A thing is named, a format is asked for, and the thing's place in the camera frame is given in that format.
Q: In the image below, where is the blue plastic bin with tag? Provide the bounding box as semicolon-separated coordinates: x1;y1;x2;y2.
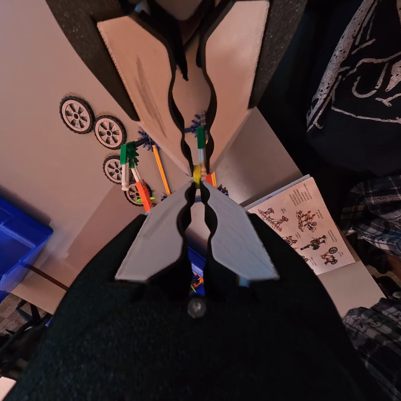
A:
187;246;207;296

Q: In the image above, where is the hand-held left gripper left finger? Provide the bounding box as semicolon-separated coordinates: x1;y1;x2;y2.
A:
114;180;196;282

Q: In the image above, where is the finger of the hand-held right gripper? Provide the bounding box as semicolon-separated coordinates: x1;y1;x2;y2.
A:
96;14;195;176
197;0;270;175

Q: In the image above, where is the grey toy wheel black tyre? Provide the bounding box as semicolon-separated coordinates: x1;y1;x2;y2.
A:
60;95;95;135
103;155;126;185
94;115;127;149
124;182;154;207

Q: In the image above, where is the white instruction booklet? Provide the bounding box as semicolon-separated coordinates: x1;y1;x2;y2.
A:
244;175;356;276

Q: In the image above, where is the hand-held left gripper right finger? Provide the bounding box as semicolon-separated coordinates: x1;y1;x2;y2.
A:
200;180;280;287

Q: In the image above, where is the toy construction frame model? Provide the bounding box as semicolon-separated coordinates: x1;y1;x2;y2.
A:
120;110;231;215

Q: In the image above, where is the pile of colourful toy pieces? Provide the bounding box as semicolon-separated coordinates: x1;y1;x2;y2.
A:
189;274;206;295

